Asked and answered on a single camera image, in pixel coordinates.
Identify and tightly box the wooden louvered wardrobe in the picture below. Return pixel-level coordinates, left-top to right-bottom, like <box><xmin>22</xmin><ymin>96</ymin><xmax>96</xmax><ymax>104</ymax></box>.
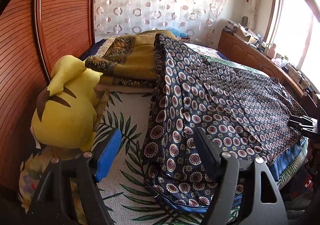
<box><xmin>1</xmin><ymin>0</ymin><xmax>94</xmax><ymax>191</ymax></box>

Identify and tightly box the sheer circle pattern curtain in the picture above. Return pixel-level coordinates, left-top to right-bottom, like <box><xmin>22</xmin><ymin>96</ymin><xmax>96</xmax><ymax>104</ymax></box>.
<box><xmin>94</xmin><ymin>0</ymin><xmax>226</xmax><ymax>45</ymax></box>

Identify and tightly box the window with wooden frame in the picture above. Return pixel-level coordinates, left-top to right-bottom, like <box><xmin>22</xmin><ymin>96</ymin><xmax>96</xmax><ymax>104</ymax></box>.
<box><xmin>265</xmin><ymin>0</ymin><xmax>319</xmax><ymax>89</ymax></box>

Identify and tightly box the navy patterned silk garment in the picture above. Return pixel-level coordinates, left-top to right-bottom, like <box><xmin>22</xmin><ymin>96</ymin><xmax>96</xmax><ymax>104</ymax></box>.
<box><xmin>143</xmin><ymin>33</ymin><xmax>308</xmax><ymax>213</ymax></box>

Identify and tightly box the open cardboard box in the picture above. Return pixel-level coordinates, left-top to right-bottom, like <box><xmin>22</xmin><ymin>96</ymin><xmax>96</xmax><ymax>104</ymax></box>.
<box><xmin>235</xmin><ymin>24</ymin><xmax>259</xmax><ymax>45</ymax></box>

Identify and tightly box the yellow pikachu plush toy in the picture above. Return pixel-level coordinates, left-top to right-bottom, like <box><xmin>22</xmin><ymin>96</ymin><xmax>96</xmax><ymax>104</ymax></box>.
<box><xmin>30</xmin><ymin>55</ymin><xmax>108</xmax><ymax>151</ymax></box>

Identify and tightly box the olive gold patterned blanket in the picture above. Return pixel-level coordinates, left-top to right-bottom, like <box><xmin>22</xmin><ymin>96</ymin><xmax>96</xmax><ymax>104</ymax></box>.
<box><xmin>85</xmin><ymin>30</ymin><xmax>177</xmax><ymax>88</ymax></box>

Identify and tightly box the long wooden side cabinet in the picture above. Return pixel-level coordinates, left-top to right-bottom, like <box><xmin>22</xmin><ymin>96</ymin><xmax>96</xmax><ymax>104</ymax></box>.
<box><xmin>217</xmin><ymin>30</ymin><xmax>307</xmax><ymax>104</ymax></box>

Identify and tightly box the blue item in box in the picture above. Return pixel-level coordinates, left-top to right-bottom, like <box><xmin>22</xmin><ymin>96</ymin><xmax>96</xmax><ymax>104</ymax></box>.
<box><xmin>171</xmin><ymin>29</ymin><xmax>190</xmax><ymax>43</ymax></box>

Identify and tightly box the palm leaf bed sheet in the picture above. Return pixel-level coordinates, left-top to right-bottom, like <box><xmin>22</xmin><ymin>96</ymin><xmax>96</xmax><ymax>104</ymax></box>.
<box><xmin>18</xmin><ymin>90</ymin><xmax>309</xmax><ymax>225</ymax></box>

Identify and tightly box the floral bed quilt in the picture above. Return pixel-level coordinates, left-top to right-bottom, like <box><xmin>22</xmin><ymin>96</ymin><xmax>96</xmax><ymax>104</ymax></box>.
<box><xmin>81</xmin><ymin>36</ymin><xmax>268</xmax><ymax>76</ymax></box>

